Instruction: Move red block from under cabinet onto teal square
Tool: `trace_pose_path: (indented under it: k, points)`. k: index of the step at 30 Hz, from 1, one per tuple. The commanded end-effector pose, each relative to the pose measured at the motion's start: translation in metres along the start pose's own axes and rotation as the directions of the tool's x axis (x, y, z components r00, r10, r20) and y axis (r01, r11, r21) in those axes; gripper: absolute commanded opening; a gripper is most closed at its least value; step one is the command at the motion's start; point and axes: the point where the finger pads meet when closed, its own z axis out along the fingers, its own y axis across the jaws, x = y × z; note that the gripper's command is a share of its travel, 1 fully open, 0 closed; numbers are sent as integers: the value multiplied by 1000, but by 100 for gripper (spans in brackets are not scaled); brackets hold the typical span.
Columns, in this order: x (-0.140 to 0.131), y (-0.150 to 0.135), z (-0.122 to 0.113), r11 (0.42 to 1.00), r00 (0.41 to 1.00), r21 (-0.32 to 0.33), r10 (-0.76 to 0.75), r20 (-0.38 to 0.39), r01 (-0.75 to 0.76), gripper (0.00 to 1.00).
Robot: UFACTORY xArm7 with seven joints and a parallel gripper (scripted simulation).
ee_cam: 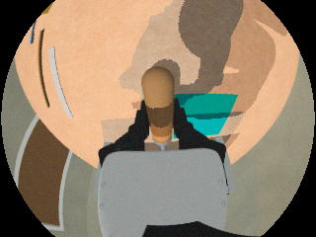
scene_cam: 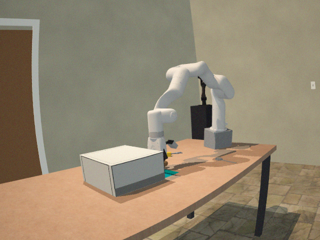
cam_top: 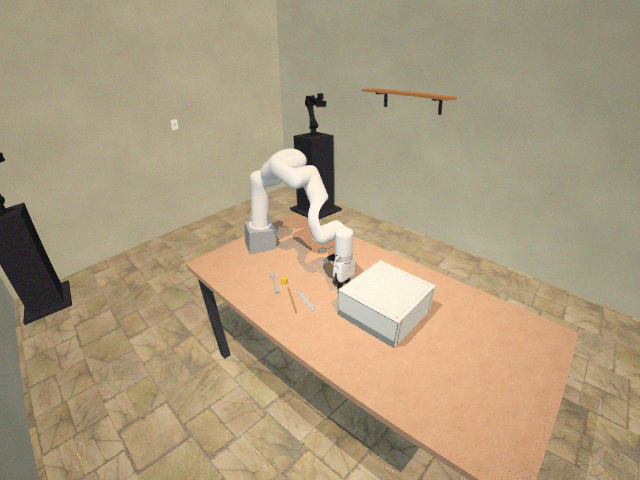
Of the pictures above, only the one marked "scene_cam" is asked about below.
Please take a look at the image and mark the teal square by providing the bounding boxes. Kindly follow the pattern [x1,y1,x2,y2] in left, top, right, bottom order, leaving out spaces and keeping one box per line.
[165,169,179,178]

